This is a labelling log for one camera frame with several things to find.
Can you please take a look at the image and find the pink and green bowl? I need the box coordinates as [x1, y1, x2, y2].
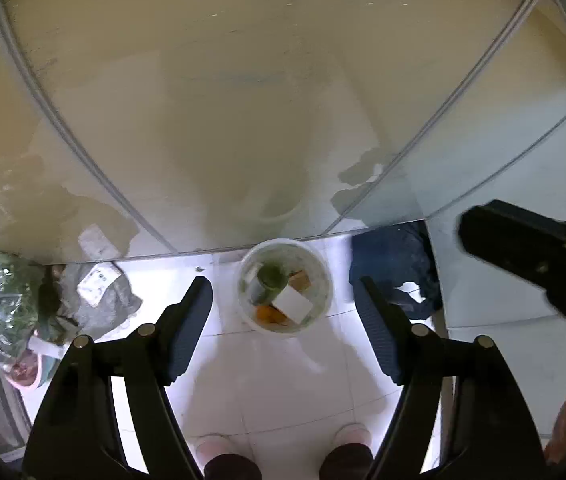
[7, 349, 50, 391]

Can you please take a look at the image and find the person's right leg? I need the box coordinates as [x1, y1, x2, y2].
[318, 443, 375, 480]

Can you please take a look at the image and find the person's left leg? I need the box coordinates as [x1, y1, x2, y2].
[202, 453, 264, 480]

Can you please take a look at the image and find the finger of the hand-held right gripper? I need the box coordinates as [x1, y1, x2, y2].
[458, 200, 566, 293]

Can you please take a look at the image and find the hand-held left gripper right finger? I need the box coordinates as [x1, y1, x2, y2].
[353, 276, 546, 480]

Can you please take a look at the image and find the small white box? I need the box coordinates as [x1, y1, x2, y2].
[272, 284, 314, 324]

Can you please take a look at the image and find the clear bag of vegetables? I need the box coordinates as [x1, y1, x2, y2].
[0, 251, 65, 367]

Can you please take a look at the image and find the dark blue cloth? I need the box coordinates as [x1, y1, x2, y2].
[348, 222, 444, 319]

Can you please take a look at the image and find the brown cardboard piece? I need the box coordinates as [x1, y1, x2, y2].
[288, 269, 313, 294]

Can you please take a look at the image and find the orange peel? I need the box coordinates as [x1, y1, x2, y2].
[255, 304, 290, 329]

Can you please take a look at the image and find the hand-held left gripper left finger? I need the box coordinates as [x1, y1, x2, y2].
[23, 276, 214, 480]

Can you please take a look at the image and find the white plastic bucket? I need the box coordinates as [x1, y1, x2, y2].
[237, 238, 335, 334]

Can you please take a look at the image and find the glass sliding door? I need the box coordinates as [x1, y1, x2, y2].
[0, 0, 566, 267]

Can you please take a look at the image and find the small dark glass bottle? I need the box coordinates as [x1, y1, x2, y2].
[257, 265, 290, 307]

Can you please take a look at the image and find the grey bag with label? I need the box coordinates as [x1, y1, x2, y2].
[57, 261, 143, 337]

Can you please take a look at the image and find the person's leg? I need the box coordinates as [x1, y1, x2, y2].
[318, 443, 375, 480]
[202, 453, 264, 480]

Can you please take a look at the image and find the pink slipper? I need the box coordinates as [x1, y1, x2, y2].
[333, 423, 373, 449]
[195, 434, 237, 466]

